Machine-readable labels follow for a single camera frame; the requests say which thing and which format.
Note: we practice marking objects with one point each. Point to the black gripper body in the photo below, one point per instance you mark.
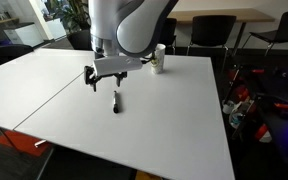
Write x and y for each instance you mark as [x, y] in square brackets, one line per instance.
[90, 72]

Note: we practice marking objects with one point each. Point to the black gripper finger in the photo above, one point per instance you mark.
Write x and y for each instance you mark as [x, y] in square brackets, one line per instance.
[95, 84]
[120, 80]

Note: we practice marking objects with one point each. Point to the black marker pen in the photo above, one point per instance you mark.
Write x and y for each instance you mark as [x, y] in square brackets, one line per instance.
[116, 103]

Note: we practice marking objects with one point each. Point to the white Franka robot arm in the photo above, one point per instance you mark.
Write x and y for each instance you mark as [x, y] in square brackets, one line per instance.
[137, 30]

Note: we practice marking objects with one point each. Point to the white paper cup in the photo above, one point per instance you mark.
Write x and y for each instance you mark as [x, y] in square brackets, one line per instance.
[158, 61]

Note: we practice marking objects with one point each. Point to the green potted plant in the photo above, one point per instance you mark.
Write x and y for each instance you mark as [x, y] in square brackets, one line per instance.
[72, 13]

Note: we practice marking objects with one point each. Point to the white cabinet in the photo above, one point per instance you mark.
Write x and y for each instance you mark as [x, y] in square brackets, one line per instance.
[24, 35]

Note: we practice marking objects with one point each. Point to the white tape roll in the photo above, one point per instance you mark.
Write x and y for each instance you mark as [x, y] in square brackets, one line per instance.
[228, 106]

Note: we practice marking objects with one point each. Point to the wooden table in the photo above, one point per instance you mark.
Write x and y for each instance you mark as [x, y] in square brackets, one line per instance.
[217, 15]

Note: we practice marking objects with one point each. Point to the red clamp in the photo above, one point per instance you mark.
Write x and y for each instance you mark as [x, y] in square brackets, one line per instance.
[260, 131]
[240, 92]
[257, 70]
[283, 106]

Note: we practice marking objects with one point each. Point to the teal white plastic item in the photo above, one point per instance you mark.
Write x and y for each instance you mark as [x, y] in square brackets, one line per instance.
[239, 115]

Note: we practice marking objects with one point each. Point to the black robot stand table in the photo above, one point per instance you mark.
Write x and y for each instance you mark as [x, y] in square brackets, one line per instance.
[277, 143]

